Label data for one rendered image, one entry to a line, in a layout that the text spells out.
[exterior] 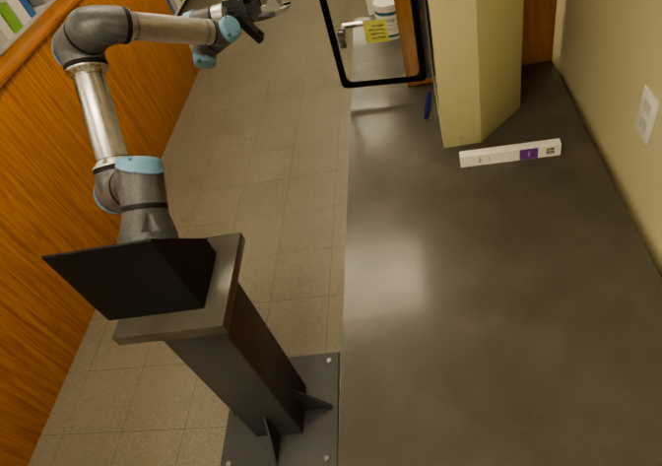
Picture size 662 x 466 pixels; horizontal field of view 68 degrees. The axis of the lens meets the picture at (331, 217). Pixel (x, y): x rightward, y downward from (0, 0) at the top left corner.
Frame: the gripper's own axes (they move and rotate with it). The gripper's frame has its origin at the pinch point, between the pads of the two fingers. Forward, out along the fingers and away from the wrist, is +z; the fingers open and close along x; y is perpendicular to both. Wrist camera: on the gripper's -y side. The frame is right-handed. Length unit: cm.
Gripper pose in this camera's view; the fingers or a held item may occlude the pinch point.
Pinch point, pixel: (287, 7)
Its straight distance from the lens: 174.3
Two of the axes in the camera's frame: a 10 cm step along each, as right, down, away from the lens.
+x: 0.4, -7.3, 6.8
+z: 9.7, -1.4, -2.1
